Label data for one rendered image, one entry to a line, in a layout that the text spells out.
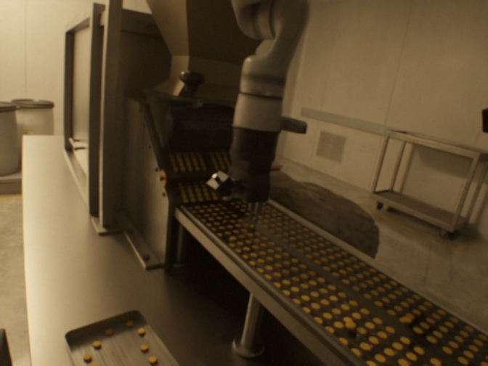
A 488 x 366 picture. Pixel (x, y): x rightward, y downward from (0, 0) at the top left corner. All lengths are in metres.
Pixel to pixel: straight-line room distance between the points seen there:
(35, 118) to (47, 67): 0.83
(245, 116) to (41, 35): 3.83
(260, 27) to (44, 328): 0.56
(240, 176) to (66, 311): 0.37
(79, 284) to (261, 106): 0.47
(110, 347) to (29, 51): 3.86
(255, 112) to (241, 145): 0.05
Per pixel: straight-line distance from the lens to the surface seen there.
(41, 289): 0.68
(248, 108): 0.48
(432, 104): 4.42
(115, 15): 0.79
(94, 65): 0.88
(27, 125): 3.60
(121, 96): 0.90
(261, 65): 0.48
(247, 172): 0.50
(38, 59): 4.21
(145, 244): 0.79
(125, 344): 0.55
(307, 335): 0.39
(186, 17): 0.65
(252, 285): 0.44
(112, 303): 0.63
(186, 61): 0.70
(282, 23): 0.47
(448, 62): 4.44
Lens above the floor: 1.20
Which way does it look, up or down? 17 degrees down
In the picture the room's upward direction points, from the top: 9 degrees clockwise
